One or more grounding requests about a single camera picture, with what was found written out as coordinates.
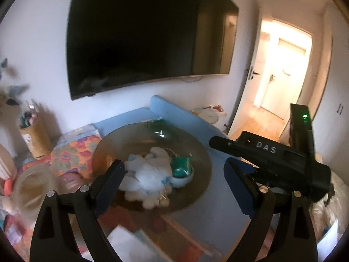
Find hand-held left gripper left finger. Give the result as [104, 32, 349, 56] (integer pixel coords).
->
[29, 160, 126, 262]

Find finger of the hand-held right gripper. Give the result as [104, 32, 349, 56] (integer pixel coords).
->
[209, 135, 241, 158]

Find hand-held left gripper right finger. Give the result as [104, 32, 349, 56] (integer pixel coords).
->
[224, 160, 318, 262]

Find white plush toy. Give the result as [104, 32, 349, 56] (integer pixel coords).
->
[119, 147, 175, 210]

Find green pouch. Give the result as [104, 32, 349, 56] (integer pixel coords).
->
[171, 157, 191, 178]

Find round brown plate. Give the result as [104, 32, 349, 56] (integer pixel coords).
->
[92, 123, 213, 215]

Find green and white cup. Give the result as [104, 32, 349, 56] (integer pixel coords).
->
[169, 164, 195, 189]

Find blue mat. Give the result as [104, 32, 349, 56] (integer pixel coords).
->
[93, 95, 262, 262]

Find white cloth item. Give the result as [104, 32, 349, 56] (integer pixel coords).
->
[190, 104, 228, 124]

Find floral tablecloth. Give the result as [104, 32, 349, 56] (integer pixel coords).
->
[0, 134, 219, 262]

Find white sheet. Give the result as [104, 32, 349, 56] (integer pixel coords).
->
[108, 224, 169, 262]

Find white fluffy blanket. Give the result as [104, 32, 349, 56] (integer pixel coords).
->
[309, 153, 345, 241]

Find white door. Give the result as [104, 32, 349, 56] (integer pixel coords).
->
[228, 3, 263, 137]

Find translucent beige container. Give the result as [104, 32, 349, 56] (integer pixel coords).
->
[12, 169, 56, 220]

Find cardboard pen holder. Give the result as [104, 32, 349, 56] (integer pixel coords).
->
[19, 119, 53, 160]

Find white wardrobe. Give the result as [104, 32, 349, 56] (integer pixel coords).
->
[308, 2, 349, 153]

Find orange toy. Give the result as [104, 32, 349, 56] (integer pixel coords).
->
[3, 178, 15, 197]

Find white ribbed vase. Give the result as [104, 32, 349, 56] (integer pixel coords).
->
[0, 143, 17, 181]

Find bunch of pens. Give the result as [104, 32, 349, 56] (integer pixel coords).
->
[19, 100, 39, 128]

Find black television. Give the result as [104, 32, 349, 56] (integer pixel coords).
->
[66, 0, 240, 101]

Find blue and white artificial flowers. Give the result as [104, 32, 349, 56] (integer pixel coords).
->
[0, 57, 31, 108]

